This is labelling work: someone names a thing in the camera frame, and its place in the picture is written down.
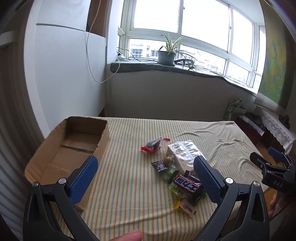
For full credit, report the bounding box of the potted spider plant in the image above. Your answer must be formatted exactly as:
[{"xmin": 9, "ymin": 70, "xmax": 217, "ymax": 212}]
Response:
[{"xmin": 157, "ymin": 32, "xmax": 201, "ymax": 77}]

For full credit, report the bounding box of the cardboard box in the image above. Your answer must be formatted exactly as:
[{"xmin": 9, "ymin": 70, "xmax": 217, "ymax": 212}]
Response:
[{"xmin": 24, "ymin": 116, "xmax": 111, "ymax": 210}]

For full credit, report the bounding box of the person's right hand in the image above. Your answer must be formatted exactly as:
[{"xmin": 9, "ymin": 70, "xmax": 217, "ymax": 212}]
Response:
[{"xmin": 269, "ymin": 193, "xmax": 288, "ymax": 219}]

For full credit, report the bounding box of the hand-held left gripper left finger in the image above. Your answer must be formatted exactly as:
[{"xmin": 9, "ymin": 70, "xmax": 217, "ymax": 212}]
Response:
[{"xmin": 22, "ymin": 156, "xmax": 100, "ymax": 241}]

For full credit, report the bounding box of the white framed window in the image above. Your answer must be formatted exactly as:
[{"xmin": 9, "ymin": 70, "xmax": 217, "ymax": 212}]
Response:
[{"xmin": 118, "ymin": 0, "xmax": 266, "ymax": 90}]

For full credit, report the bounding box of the small black candy packet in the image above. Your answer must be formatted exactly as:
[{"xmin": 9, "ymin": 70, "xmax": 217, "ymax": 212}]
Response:
[{"xmin": 151, "ymin": 161, "xmax": 169, "ymax": 173}]

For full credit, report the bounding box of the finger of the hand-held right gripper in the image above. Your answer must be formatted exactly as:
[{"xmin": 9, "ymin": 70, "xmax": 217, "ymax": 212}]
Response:
[
  {"xmin": 250, "ymin": 151, "xmax": 290, "ymax": 174},
  {"xmin": 268, "ymin": 147, "xmax": 293, "ymax": 171}
]

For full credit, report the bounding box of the striped bed sheet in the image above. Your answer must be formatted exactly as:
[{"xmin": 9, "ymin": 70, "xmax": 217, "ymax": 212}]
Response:
[{"xmin": 50, "ymin": 117, "xmax": 271, "ymax": 241}]

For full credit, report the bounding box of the brown chocolate bar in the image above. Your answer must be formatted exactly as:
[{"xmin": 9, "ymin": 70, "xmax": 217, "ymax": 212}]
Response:
[{"xmin": 170, "ymin": 174, "xmax": 205, "ymax": 195}]

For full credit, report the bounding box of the grey stone windowsill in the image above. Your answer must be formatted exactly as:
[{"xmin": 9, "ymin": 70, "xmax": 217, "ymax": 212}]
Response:
[{"xmin": 110, "ymin": 61, "xmax": 258, "ymax": 94}]

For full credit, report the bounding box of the white lace cloth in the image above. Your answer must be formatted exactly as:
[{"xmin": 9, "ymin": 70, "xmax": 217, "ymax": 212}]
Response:
[{"xmin": 255, "ymin": 105, "xmax": 294, "ymax": 153}]

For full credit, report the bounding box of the green candy packet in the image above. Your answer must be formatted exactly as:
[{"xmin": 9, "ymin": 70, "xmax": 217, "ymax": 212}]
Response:
[
  {"xmin": 159, "ymin": 169, "xmax": 179, "ymax": 184},
  {"xmin": 170, "ymin": 185, "xmax": 207, "ymax": 206}
]

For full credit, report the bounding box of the wall map poster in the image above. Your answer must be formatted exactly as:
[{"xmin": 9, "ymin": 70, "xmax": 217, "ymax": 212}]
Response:
[{"xmin": 258, "ymin": 0, "xmax": 293, "ymax": 109}]

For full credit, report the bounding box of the bread slice clear packet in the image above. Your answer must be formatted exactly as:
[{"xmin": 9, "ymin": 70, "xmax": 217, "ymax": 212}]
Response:
[{"xmin": 166, "ymin": 140, "xmax": 202, "ymax": 168}]

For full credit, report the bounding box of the beaded blind cord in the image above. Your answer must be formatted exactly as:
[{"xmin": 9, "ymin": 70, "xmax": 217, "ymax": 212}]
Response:
[{"xmin": 105, "ymin": 0, "xmax": 110, "ymax": 39}]

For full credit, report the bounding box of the white cable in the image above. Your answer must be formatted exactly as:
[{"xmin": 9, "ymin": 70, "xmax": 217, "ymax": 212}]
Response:
[{"xmin": 86, "ymin": 0, "xmax": 121, "ymax": 83}]

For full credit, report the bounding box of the white wardrobe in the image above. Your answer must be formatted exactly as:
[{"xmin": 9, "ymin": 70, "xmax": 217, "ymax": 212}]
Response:
[{"xmin": 24, "ymin": 0, "xmax": 109, "ymax": 139}]

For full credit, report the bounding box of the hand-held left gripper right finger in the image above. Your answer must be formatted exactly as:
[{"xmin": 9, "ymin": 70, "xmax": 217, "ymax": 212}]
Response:
[{"xmin": 193, "ymin": 156, "xmax": 270, "ymax": 241}]

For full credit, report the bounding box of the green patterned bag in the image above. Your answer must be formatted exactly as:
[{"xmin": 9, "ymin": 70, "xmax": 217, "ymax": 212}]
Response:
[{"xmin": 222, "ymin": 98, "xmax": 247, "ymax": 121}]

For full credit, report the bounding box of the small dark chocolate bar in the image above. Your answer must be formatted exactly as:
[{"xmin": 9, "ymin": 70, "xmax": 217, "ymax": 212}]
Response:
[{"xmin": 184, "ymin": 170, "xmax": 198, "ymax": 181}]

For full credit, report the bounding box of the dark wooden side cabinet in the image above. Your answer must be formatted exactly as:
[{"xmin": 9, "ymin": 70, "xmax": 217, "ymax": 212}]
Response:
[{"xmin": 236, "ymin": 115, "xmax": 285, "ymax": 153}]

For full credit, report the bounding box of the black cable coil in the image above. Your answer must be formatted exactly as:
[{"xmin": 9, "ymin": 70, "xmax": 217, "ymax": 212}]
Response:
[{"xmin": 174, "ymin": 59, "xmax": 193, "ymax": 67}]

